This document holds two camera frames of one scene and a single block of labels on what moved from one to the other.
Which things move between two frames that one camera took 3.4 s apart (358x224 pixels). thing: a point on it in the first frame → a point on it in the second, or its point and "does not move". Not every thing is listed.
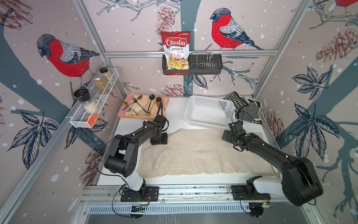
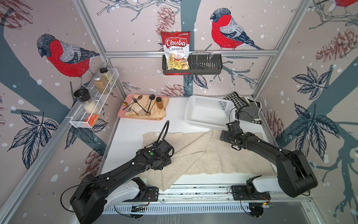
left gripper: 164,141 → 169,161
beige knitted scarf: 195,152 does not move
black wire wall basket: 199,64 does not move
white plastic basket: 209,110 does not move
